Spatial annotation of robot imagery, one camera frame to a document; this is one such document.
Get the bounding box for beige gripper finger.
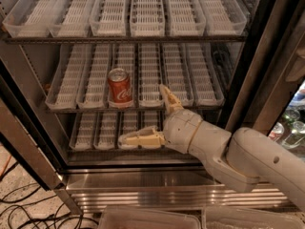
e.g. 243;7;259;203
159;84;183;115
118;126;166;149

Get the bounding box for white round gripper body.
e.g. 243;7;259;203
163;109;203;154

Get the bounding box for red coke can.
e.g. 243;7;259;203
108;68;132;103

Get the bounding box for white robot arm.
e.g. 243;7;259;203
118;84;305;211

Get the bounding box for middle shelf white tray five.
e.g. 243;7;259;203
162;44;193;107

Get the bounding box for shelf white tray five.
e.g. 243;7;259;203
162;44;193;107
166;0;206;36

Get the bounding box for bottom shelf white tray three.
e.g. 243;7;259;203
118;112;138;150

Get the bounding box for shelf white tray three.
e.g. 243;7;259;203
89;0;130;36
118;112;138;150
108;44;135;109

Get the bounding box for middle shelf white tray six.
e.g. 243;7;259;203
186;43;224;107

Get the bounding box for shelf white tray six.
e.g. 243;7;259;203
186;43;224;107
199;0;247;35

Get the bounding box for middle shelf white tray four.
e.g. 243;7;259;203
138;44;163;107

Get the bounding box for bottom shelf white tray two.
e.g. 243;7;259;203
93;113;117;150

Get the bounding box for shelf white tray two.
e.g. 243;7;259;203
49;0;95;37
93;113;117;150
76;44;112;109

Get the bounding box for middle shelf white tray three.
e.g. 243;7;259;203
108;44;135;109

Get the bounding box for bottom shelf white tray one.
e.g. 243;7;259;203
70;113;96;151

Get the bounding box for shelf white tray one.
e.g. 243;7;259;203
70;113;96;151
3;0;57;38
45;44;87;110

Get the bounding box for middle shelf white tray two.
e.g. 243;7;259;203
76;44;112;109

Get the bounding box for top shelf white tray four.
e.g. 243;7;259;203
130;0;165;37

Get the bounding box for top shelf white tray five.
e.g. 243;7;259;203
166;0;206;36

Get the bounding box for red can behind glass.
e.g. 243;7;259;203
269;122;284;141

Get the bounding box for middle shelf white tray one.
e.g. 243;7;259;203
45;44;87;110

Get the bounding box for stainless steel fridge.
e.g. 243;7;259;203
0;0;305;214

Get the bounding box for top shelf white tray six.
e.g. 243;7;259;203
199;0;247;35

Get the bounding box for top shelf white tray three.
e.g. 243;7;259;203
89;0;130;36

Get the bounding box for top shelf white tray two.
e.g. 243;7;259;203
49;0;95;37

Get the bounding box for open fridge door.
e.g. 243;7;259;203
0;61;83;215

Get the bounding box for top shelf white tray one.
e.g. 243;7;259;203
3;0;57;38

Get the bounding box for clear plastic bin left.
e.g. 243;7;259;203
97;206;201;229

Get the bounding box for clear plastic bin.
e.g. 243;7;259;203
202;206;305;229
97;206;201;229

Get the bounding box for clear plastic bin right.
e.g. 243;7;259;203
202;206;305;229

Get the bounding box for black floor cables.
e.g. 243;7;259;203
0;161;99;229

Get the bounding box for orange floor cable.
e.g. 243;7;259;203
0;155;13;179

